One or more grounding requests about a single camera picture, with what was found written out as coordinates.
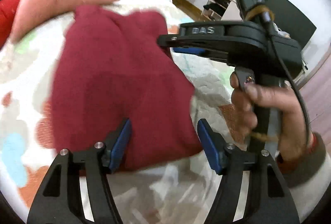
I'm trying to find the dark red sweater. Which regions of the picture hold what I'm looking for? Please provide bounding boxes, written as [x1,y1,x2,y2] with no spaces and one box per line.
[50,5,202,171]

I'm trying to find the right forearm dark sleeve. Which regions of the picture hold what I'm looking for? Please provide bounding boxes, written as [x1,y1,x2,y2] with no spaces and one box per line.
[275,131,331,214]

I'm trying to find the right hand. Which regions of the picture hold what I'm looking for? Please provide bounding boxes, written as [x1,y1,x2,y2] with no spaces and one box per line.
[229,73,313,161]

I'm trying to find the black cabinet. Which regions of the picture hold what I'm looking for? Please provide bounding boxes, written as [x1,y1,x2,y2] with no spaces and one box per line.
[265,0,317,49]

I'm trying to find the heart pattern quilted bedspread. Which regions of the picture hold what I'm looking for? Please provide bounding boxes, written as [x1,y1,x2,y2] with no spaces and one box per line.
[0,1,259,224]

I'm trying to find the red floral quilt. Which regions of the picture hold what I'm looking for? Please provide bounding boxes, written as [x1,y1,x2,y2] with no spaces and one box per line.
[0,0,20,48]

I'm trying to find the black cable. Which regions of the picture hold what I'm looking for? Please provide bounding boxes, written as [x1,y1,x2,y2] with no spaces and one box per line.
[261,10,313,148]

